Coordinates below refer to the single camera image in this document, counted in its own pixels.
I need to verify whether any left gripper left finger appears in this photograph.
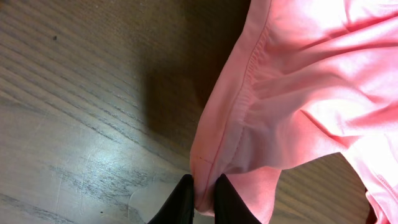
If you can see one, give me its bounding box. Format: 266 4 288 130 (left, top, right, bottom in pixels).
148 174 195 224

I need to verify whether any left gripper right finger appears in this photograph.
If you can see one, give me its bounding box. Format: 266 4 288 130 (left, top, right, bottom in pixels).
214 174 261 224

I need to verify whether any pink t-shirt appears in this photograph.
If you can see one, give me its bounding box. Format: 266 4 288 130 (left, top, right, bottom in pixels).
190 0 397 223

